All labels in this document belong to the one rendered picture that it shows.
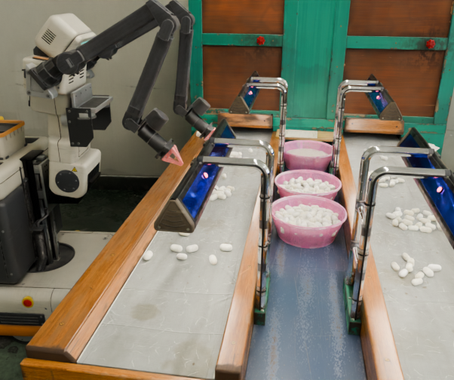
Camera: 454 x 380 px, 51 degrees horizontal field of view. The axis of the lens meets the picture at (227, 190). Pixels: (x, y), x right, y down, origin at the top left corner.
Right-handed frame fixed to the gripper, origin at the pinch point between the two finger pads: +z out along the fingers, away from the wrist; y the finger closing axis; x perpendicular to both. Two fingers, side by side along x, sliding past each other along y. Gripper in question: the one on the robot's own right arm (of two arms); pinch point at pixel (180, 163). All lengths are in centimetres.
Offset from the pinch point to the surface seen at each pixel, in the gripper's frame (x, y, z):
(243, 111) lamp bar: -30.2, 7.5, 4.5
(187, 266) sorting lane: 0, -54, 19
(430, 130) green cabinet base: -72, 85, 88
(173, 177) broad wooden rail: 10.2, 8.1, 2.2
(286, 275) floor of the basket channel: -14, -44, 45
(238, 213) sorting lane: -7.3, -16.6, 26.6
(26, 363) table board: 17, -97, 1
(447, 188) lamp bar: -67, -71, 42
